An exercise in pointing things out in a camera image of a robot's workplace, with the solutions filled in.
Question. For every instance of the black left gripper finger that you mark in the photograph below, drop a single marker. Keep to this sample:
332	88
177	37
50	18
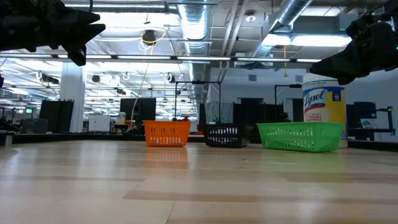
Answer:
84	34
81	15

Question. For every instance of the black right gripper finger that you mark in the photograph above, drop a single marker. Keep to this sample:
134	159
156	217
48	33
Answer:
339	67
340	51

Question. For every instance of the green plastic basket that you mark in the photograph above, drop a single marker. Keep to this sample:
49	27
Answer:
300	137

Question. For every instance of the ceiling light strip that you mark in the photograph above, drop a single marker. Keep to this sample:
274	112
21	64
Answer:
308	60

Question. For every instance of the yellow Lysol wipes canister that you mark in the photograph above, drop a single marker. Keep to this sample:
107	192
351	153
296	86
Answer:
326	102

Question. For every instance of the black monitor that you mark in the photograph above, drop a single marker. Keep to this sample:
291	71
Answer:
365	110
138	109

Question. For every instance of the black ceiling dome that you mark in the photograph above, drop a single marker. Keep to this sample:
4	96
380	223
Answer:
149	36

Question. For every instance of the white pillar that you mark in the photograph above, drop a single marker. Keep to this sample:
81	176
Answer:
72	99

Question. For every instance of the black desk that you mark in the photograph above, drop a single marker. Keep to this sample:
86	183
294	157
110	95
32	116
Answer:
370	132

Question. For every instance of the black cabinets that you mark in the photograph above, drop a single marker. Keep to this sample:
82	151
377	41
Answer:
56	116

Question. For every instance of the white cabinet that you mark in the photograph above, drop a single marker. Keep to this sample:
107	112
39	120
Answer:
99	123

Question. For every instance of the yellow container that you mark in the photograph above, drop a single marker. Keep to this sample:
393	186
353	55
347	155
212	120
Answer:
121	118

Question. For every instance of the black partition panels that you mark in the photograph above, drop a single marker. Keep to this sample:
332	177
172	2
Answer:
258	112

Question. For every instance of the orange plastic basket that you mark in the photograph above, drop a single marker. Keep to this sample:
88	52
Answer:
168	133

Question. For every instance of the black plastic basket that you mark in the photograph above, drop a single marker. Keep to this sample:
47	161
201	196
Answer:
227	135

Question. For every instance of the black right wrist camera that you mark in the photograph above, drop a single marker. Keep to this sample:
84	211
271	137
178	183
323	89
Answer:
360	26

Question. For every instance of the silver ventilation duct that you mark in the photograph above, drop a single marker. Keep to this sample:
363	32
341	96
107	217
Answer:
292	11
196	21

